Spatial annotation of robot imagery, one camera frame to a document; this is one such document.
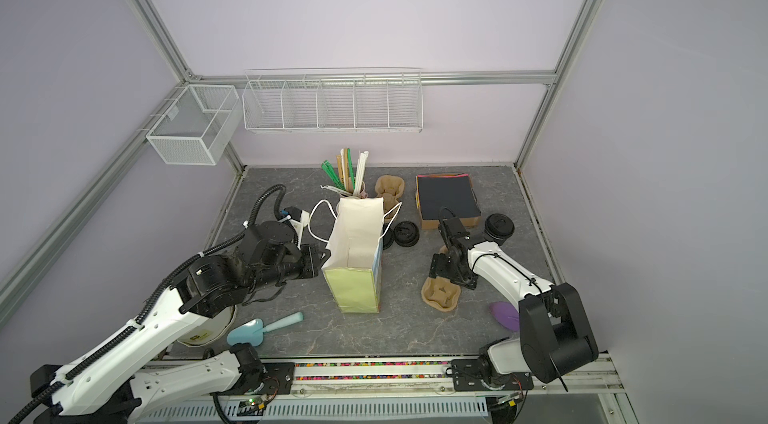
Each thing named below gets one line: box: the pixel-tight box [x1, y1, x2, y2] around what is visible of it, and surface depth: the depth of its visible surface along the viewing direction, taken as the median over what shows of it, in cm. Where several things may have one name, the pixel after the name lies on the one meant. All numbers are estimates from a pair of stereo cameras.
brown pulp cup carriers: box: [375, 175, 405, 223], surface depth 114 cm
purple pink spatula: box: [489, 301, 520, 332], surface depth 85 cm
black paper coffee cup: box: [484, 213, 515, 246], surface depth 92 cm
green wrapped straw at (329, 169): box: [320, 159, 345, 190], surface depth 97 cm
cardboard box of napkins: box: [415, 173, 481, 229], surface depth 110 cm
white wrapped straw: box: [353, 150, 369, 196], surface depth 102 cm
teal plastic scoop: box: [227, 312, 304, 347], surface depth 82 cm
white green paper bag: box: [321, 197, 385, 313], surface depth 75 cm
